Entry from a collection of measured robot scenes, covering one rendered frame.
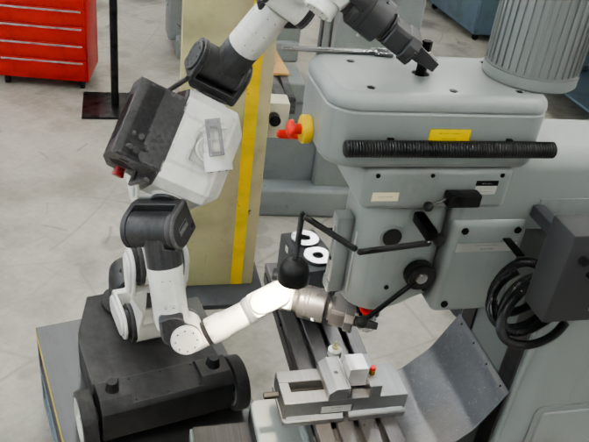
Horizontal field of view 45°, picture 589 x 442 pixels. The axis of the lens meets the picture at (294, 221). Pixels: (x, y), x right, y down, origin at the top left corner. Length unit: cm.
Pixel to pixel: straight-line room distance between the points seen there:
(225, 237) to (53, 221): 121
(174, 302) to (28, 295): 215
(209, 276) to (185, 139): 212
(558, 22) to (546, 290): 52
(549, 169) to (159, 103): 91
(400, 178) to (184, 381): 131
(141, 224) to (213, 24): 160
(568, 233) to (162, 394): 152
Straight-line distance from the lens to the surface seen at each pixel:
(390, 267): 162
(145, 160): 172
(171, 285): 177
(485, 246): 166
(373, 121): 137
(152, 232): 173
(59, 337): 300
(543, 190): 166
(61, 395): 276
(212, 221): 362
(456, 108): 143
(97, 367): 261
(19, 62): 625
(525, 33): 151
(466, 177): 153
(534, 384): 195
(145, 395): 247
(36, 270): 405
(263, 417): 210
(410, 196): 150
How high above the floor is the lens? 237
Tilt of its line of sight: 32 degrees down
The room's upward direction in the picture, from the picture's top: 8 degrees clockwise
